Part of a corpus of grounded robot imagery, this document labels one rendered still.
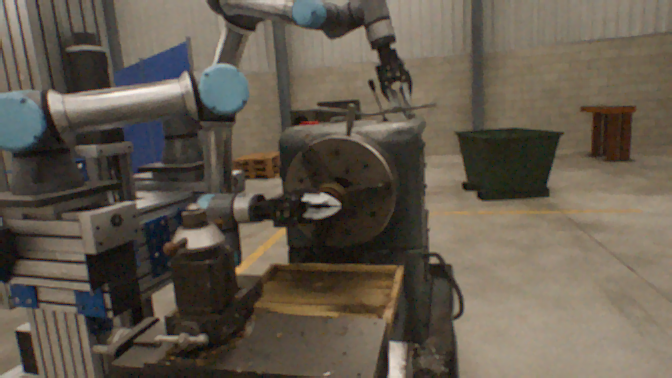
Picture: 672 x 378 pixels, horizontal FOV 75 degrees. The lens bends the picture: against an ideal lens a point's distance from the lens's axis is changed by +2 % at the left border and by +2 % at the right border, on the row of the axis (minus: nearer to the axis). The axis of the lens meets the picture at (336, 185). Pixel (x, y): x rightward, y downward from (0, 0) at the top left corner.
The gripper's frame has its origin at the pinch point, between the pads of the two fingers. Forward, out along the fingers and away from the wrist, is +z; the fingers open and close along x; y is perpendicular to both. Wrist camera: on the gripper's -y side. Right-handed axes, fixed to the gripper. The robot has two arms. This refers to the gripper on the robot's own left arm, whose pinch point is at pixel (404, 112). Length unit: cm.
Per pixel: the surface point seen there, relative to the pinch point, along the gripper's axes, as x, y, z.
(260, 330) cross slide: -26, 66, 26
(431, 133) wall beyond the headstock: -39, -993, 69
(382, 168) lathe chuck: -8.7, 11.0, 12.5
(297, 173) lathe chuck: -32.1, 11.0, 7.3
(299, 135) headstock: -34.1, -6.3, -3.1
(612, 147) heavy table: 274, -770, 176
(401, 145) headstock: -3.9, -4.5, 9.1
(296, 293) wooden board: -33, 34, 33
